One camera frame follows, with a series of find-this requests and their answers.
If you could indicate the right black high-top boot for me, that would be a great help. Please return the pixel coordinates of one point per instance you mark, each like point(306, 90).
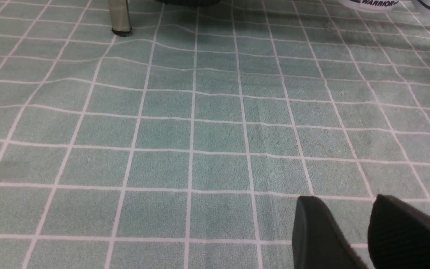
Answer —
point(190, 3)

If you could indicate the metal shoe rack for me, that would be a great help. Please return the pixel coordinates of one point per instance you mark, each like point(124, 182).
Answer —
point(120, 17)

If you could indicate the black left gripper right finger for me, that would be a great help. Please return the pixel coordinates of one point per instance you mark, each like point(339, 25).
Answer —
point(398, 235)

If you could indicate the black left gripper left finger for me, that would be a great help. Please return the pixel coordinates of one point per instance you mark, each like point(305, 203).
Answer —
point(317, 241)

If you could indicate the green checkered tablecloth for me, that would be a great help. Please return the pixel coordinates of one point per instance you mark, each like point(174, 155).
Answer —
point(186, 144)

